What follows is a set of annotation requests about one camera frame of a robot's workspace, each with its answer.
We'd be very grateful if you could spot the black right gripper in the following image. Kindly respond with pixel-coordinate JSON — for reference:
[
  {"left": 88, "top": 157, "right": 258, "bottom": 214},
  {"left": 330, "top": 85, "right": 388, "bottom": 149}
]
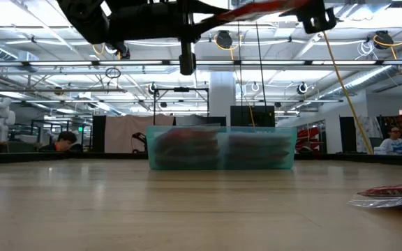
[{"left": 278, "top": 0, "right": 337, "bottom": 35}]

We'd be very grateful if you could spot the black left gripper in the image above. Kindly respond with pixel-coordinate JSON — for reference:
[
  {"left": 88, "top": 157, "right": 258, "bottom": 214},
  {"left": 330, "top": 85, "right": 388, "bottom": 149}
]
[{"left": 178, "top": 0, "right": 239, "bottom": 75}]

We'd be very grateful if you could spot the white building pillar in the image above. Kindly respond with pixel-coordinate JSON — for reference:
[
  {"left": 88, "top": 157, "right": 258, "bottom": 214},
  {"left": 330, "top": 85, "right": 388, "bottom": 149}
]
[{"left": 209, "top": 71, "right": 237, "bottom": 127}]

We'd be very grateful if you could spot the black monitor panel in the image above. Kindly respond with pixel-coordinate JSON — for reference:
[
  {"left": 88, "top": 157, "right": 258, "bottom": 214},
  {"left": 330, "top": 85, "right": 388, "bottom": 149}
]
[{"left": 230, "top": 105, "right": 276, "bottom": 127}]

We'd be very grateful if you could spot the red and white banner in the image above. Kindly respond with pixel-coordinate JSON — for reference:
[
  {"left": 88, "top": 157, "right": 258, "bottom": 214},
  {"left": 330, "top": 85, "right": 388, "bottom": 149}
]
[{"left": 297, "top": 125, "right": 323, "bottom": 153}]

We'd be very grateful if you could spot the teal translucent plastic basket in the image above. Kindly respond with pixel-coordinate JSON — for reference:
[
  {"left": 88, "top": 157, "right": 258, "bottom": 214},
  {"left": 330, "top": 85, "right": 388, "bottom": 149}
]
[{"left": 146, "top": 124, "right": 298, "bottom": 171}]

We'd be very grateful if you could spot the black divider panel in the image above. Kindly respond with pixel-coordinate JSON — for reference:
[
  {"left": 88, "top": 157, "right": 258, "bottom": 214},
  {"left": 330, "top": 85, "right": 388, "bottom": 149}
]
[
  {"left": 338, "top": 116, "right": 357, "bottom": 154},
  {"left": 92, "top": 115, "right": 107, "bottom": 153}
]

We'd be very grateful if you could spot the long ceiling light strip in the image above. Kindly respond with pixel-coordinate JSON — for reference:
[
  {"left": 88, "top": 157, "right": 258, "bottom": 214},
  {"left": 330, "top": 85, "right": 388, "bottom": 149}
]
[{"left": 0, "top": 59, "right": 402, "bottom": 67}]

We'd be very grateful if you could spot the pink curtain divider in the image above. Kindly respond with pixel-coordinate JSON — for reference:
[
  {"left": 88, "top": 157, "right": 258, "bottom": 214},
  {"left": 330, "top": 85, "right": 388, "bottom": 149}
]
[{"left": 104, "top": 114, "right": 176, "bottom": 153}]

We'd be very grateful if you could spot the person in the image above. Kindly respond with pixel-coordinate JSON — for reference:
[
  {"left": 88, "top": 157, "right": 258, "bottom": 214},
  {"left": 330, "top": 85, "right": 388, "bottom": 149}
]
[
  {"left": 39, "top": 130, "right": 79, "bottom": 153},
  {"left": 378, "top": 125, "right": 402, "bottom": 156}
]

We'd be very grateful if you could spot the thin black hanging cable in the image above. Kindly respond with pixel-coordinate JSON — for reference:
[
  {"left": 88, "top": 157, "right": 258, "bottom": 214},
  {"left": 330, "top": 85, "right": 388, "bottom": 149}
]
[{"left": 237, "top": 20, "right": 243, "bottom": 106}]

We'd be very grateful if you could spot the black metal stand frame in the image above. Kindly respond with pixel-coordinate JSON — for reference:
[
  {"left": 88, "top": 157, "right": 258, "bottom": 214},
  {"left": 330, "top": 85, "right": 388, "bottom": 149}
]
[{"left": 152, "top": 86, "right": 210, "bottom": 126}]

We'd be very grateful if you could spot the yellow hanging cable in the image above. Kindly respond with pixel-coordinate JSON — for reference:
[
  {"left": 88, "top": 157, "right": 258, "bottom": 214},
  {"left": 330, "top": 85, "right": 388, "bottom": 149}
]
[{"left": 321, "top": 31, "right": 375, "bottom": 155}]

